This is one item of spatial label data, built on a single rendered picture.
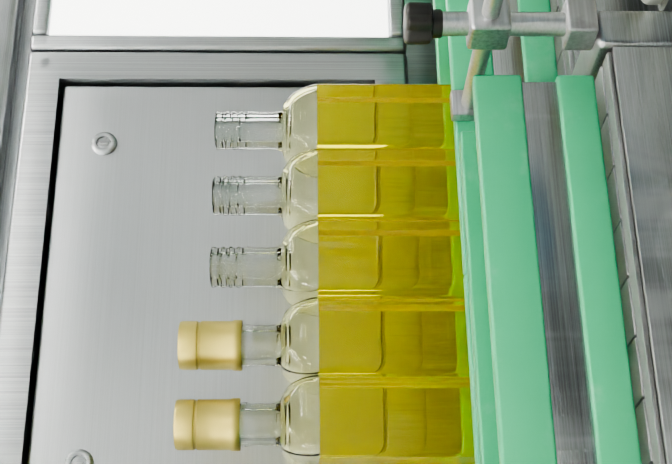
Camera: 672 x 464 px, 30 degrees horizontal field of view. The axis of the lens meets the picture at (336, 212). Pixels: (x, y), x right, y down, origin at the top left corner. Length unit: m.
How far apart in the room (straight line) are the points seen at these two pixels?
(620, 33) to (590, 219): 0.13
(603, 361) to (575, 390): 0.02
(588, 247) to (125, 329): 0.41
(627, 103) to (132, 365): 0.45
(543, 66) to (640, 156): 0.18
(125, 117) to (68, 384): 0.25
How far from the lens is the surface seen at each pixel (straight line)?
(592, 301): 0.77
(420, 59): 1.19
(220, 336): 0.87
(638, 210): 0.78
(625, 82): 0.82
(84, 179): 1.09
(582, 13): 0.84
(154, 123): 1.11
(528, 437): 0.73
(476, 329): 0.83
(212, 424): 0.85
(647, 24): 0.85
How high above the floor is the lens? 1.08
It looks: 2 degrees down
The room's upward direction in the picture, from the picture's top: 90 degrees counter-clockwise
